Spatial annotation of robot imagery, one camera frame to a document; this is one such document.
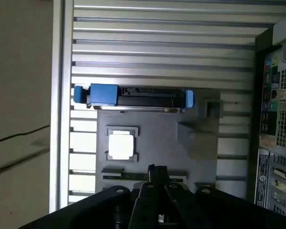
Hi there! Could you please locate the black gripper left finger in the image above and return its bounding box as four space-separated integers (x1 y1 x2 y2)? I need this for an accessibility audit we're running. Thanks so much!
21 164 159 229

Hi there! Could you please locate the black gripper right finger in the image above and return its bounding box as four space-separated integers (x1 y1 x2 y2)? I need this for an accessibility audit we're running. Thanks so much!
158 166 286 229

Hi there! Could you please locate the hard disk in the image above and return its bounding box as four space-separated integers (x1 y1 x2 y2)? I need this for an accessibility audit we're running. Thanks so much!
73 83 195 113

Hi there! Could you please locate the silver CPU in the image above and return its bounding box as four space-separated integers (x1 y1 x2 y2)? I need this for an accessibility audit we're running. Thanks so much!
108 134 135 160

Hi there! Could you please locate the grey plastic parts rack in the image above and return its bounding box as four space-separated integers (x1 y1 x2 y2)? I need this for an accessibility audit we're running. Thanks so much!
95 93 221 194

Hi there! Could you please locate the thin black floor cable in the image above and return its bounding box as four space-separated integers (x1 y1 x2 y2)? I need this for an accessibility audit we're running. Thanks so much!
0 124 51 145

